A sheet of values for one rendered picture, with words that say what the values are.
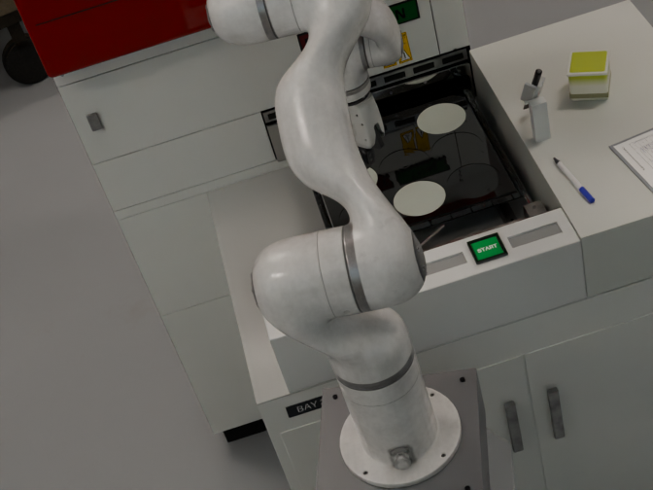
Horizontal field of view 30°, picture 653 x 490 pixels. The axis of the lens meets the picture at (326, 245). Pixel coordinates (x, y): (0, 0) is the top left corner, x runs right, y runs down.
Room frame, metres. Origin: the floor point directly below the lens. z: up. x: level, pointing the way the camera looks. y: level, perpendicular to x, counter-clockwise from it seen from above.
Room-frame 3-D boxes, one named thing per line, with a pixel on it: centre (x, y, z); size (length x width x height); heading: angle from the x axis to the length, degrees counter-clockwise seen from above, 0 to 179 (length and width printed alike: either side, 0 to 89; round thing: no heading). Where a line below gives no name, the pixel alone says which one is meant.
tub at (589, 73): (1.84, -0.57, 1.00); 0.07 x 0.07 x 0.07; 65
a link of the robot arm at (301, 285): (1.21, 0.02, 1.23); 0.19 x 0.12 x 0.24; 80
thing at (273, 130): (2.08, -0.17, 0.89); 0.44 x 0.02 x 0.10; 91
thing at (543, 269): (1.50, -0.14, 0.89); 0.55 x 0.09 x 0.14; 91
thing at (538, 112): (1.76, -0.44, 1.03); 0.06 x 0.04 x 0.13; 1
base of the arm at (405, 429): (1.20, -0.02, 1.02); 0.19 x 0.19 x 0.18
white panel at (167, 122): (2.09, 0.01, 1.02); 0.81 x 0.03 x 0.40; 91
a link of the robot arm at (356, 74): (1.82, -0.12, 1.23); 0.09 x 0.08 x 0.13; 76
